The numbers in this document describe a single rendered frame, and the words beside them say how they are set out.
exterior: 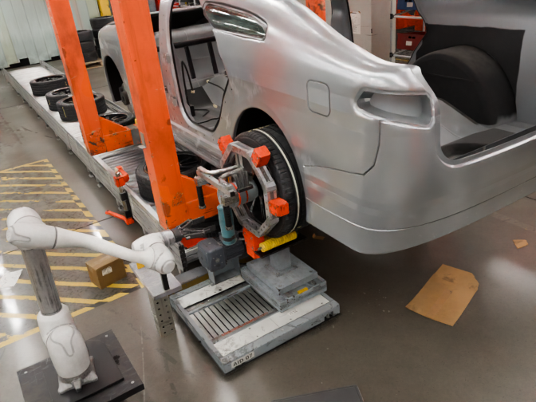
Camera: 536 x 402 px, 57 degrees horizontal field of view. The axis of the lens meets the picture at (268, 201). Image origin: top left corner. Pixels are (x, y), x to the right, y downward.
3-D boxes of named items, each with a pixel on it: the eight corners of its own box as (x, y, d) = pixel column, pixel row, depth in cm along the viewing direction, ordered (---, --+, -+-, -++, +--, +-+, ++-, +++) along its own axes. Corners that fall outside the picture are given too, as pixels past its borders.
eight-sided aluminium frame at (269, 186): (282, 245, 285) (273, 157, 261) (273, 249, 282) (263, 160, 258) (236, 212, 327) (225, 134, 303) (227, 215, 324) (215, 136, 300)
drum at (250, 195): (260, 202, 292) (258, 180, 285) (229, 214, 282) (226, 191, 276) (248, 195, 303) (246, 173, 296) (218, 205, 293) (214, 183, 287)
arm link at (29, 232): (58, 228, 215) (51, 217, 225) (13, 224, 203) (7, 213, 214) (52, 256, 217) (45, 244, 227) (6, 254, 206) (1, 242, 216)
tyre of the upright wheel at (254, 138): (277, 224, 339) (333, 227, 280) (247, 236, 328) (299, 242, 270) (249, 131, 330) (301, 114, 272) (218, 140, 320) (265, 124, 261)
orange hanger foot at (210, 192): (257, 200, 353) (251, 155, 337) (190, 225, 329) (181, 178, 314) (245, 193, 366) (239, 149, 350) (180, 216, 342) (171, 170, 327)
